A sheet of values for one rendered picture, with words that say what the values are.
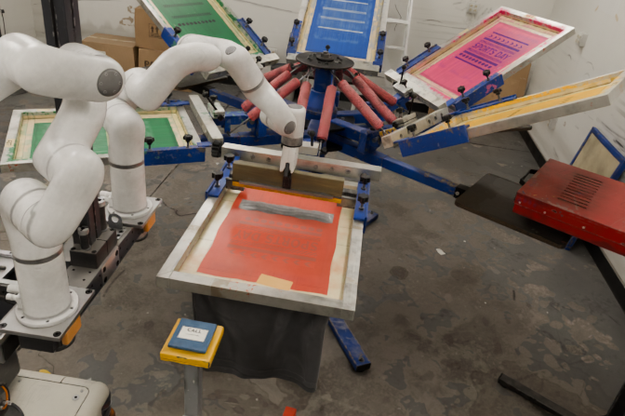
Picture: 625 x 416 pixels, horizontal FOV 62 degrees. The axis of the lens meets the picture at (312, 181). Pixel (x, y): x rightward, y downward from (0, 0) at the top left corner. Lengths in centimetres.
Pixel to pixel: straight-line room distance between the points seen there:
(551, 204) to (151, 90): 145
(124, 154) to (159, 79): 23
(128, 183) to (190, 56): 39
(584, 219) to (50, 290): 171
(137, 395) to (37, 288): 144
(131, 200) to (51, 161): 53
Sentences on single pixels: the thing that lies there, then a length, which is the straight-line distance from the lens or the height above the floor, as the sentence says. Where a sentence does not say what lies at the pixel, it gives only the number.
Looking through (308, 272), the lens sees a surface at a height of 96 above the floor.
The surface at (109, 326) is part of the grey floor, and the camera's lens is 292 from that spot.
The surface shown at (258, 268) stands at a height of 96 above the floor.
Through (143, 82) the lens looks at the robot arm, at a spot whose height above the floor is 152.
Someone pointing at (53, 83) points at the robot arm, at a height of 168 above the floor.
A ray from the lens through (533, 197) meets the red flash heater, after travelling 212.
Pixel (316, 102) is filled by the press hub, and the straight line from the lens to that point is 268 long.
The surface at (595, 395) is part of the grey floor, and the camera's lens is 311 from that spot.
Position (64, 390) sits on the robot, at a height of 28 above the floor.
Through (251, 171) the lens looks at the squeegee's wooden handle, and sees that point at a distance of 188.
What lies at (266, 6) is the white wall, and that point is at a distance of 608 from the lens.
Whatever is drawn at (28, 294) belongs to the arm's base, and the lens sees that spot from 125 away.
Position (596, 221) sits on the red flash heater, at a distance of 210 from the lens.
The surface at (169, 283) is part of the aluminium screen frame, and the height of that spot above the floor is 97.
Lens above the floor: 198
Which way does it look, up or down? 28 degrees down
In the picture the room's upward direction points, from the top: 7 degrees clockwise
